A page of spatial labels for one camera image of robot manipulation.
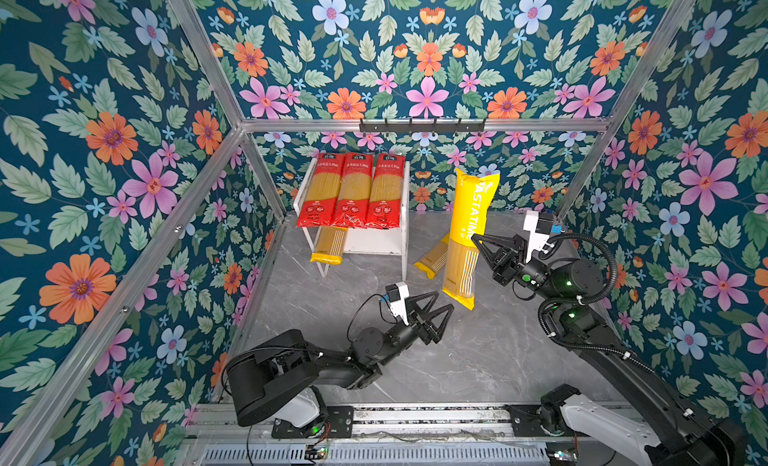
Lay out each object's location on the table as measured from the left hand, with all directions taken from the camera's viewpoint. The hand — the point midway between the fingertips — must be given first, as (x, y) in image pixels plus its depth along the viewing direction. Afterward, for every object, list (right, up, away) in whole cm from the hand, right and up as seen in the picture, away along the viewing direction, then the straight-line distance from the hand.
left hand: (449, 300), depth 65 cm
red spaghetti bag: (-32, +26, +13) cm, 43 cm away
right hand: (+4, +14, -8) cm, 17 cm away
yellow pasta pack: (-32, +12, +23) cm, 41 cm away
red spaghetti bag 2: (-23, +26, +12) cm, 37 cm away
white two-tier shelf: (-38, +3, +33) cm, 50 cm away
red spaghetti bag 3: (-15, +27, +13) cm, 34 cm away
